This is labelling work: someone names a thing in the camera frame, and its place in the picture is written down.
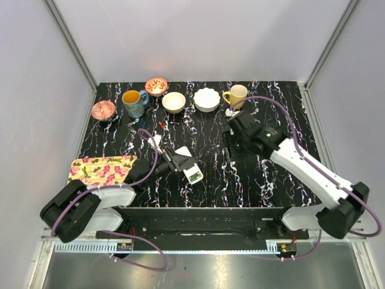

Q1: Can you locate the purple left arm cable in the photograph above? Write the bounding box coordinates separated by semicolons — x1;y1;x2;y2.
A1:
50;128;169;272

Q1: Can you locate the blue patterned mug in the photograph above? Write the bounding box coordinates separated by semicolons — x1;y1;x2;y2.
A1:
122;90;149;119

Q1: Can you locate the aluminium table edge rail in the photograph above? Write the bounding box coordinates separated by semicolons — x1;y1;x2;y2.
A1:
40;216;368;241

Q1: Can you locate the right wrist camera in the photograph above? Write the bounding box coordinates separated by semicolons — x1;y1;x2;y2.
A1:
225;108;240;118

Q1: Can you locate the white scalloped bowl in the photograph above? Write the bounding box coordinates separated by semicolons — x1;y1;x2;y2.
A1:
193;88;220;113

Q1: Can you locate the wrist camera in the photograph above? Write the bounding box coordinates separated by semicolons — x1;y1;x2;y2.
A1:
147;134;162;150
225;108;240;118

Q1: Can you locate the orange floral bowl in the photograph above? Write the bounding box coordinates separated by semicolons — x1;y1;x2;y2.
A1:
145;77;168;97

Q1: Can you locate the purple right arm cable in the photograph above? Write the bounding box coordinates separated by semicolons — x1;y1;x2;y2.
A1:
230;96;383;261

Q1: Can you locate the cream round bowl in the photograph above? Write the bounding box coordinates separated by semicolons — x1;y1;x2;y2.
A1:
162;92;186;114

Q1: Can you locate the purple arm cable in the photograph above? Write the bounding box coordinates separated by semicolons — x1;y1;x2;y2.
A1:
230;96;383;261
50;128;169;272

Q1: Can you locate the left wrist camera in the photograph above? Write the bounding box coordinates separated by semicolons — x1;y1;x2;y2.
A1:
147;134;162;150

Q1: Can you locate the floral rectangular tray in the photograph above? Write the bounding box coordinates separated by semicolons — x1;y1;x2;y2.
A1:
67;155;137;186

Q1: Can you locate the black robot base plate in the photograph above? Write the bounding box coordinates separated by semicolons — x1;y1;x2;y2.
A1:
116;208;309;240

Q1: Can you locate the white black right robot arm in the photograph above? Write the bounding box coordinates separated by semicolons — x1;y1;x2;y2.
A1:
223;111;369;239

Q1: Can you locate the white remote control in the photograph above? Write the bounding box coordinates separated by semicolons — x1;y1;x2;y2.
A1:
183;163;203;185

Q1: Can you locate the left aluminium frame post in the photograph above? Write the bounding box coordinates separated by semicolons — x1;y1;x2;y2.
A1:
45;0;99;88

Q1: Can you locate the yellow mug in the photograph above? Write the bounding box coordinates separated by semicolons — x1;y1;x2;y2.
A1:
222;84;248;110

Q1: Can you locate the red patterned small dish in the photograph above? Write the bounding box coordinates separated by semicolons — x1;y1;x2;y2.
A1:
91;100;116;121

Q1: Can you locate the aluminium corner frame post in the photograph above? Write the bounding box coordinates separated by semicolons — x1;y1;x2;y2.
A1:
304;0;361;89

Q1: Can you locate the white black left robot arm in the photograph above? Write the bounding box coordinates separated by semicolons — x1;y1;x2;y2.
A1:
40;146;203;243

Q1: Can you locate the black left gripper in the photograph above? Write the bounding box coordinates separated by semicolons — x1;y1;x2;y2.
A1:
143;147;198;187

